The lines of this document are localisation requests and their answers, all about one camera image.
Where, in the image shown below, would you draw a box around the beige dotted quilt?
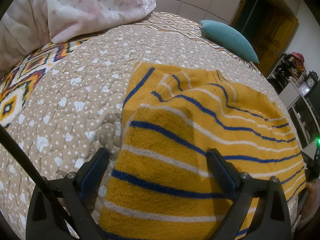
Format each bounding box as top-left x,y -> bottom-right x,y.
8,25 -> 296,226

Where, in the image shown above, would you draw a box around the black table clock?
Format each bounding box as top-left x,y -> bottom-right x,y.
305,70 -> 319,90

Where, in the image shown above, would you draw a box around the pink small clock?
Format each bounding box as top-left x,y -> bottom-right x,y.
298,82 -> 310,96

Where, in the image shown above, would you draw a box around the geometric patterned bedspread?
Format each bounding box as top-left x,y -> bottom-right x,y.
1,12 -> 263,128

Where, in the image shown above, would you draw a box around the pink floral blanket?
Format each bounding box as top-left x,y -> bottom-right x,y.
1,0 -> 156,74

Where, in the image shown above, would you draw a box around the brown wooden door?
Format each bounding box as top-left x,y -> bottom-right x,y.
231,0 -> 298,77

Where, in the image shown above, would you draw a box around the yellow striped knit sweater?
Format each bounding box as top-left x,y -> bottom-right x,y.
99,62 -> 306,239

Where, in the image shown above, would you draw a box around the pile of clothes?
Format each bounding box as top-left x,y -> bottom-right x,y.
267,52 -> 306,94

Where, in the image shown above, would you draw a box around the black television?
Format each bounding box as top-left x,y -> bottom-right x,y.
306,82 -> 320,115

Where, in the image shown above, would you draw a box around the teal pillow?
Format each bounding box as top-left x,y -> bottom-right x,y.
200,20 -> 259,63

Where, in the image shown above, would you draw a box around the white shelf unit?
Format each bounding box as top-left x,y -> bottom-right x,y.
279,81 -> 319,159

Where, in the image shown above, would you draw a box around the black cable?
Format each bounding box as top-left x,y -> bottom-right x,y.
0,125 -> 83,240

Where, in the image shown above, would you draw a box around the person's right hand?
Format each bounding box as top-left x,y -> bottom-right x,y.
298,179 -> 319,228

